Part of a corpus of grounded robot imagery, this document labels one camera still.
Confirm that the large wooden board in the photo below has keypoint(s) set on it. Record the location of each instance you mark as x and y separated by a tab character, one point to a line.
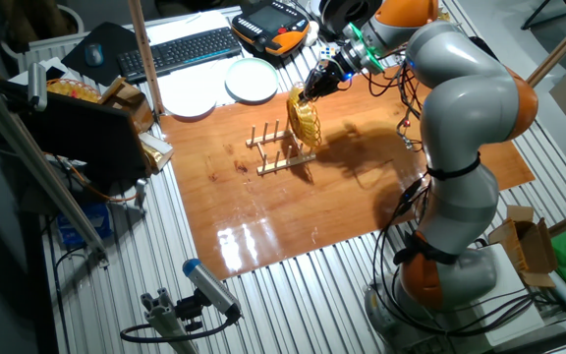
273	211

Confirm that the blue box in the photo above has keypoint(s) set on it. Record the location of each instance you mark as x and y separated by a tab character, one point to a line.
84	223

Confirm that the grey mounted camera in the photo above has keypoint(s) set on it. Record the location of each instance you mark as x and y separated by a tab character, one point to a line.
37	86

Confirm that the small white figure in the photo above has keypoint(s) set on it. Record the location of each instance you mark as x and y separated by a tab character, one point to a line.
312	33

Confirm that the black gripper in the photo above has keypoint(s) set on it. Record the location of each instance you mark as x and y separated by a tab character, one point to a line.
332	75

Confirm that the black monitor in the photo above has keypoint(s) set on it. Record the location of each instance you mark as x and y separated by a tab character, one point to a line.
86	133

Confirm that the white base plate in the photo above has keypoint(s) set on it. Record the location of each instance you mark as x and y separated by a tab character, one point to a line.
514	295

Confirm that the wooden dish rack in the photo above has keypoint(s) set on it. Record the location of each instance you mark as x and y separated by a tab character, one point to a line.
275	164

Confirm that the open cardboard box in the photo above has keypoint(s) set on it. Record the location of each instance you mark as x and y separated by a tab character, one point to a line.
526	246

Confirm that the black mouse pad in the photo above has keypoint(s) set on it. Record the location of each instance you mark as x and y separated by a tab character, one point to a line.
111	44

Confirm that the black orange teach pendant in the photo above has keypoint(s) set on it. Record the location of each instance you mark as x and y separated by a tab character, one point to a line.
270	24

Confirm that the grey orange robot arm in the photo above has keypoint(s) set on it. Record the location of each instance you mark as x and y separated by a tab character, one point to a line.
465	98

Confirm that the long aluminium bar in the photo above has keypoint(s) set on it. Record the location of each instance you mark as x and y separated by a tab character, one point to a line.
37	162

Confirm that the aluminium profile stand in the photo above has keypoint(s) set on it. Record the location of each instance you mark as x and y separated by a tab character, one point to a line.
165	319

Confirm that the black round spool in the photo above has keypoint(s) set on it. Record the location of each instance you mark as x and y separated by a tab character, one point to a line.
347	12

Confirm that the rubik's cube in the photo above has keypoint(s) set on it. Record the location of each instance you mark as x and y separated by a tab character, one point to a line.
327	53

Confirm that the brown wooden box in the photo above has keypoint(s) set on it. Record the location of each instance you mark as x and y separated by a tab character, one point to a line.
128	100

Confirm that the grey camera with blue cap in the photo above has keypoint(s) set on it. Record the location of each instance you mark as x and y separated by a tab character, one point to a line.
211	287

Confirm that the black keyboard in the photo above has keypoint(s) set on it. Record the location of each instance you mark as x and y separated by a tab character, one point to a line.
180	51

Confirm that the blue computer mouse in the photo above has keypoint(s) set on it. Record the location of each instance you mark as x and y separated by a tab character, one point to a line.
94	54

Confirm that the pale green plate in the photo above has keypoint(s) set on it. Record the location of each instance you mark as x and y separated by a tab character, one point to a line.
251	79

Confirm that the white cardboard box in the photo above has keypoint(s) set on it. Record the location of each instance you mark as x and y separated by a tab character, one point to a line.
157	150

